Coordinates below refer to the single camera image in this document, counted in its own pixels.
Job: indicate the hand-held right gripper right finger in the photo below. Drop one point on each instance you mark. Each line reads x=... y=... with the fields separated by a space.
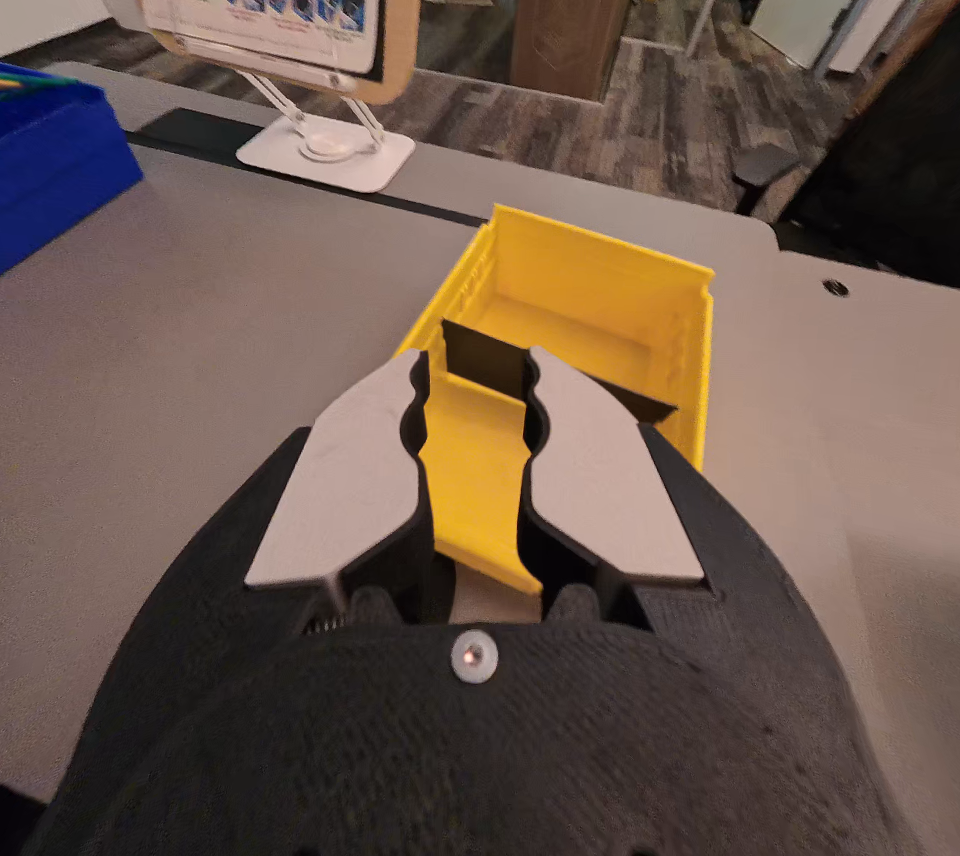
x=607 y=496

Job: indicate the clear poster holder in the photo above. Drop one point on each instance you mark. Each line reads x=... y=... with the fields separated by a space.
x=255 y=53

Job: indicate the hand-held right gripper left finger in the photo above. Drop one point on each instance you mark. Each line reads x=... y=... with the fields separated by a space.
x=337 y=496

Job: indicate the white stand base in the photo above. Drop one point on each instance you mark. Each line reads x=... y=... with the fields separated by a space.
x=330 y=158

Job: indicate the yellow plastic bin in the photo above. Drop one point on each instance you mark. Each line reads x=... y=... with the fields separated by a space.
x=585 y=271

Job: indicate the black mesh office chair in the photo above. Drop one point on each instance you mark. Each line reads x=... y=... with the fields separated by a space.
x=885 y=181

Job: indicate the blue plastic bin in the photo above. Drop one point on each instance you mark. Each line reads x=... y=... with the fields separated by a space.
x=60 y=158

